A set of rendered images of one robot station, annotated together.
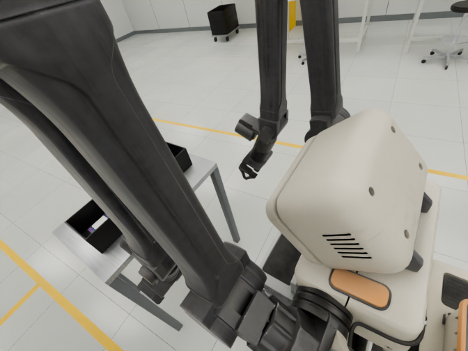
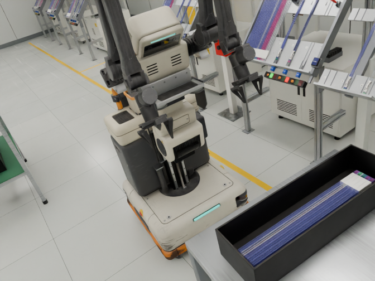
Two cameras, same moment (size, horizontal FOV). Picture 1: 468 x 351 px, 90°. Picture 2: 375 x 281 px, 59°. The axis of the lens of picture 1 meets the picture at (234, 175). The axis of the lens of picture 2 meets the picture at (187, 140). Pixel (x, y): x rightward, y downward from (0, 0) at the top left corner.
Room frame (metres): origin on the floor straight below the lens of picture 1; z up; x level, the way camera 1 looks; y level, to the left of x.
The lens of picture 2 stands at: (1.58, 0.45, 1.64)
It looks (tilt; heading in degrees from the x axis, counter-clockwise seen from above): 32 degrees down; 203
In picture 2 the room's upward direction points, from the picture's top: 14 degrees counter-clockwise
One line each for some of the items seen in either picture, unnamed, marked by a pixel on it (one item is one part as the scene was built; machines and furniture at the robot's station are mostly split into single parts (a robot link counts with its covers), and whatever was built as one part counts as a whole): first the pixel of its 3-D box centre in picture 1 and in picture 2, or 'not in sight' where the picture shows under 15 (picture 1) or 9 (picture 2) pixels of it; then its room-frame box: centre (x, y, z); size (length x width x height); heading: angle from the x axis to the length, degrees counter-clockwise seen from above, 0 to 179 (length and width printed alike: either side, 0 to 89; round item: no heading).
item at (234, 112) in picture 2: not in sight; (228, 77); (-1.30, -0.22, 0.39); 0.24 x 0.24 x 0.78; 51
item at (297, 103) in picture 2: not in sight; (327, 82); (-1.20, 0.63, 0.31); 0.70 x 0.65 x 0.62; 51
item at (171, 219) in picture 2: not in sight; (182, 195); (0.05, -0.34, 0.16); 0.67 x 0.64 x 0.25; 46
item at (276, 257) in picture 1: (305, 258); (175, 97); (0.25, -0.13, 0.98); 0.28 x 0.16 x 0.22; 136
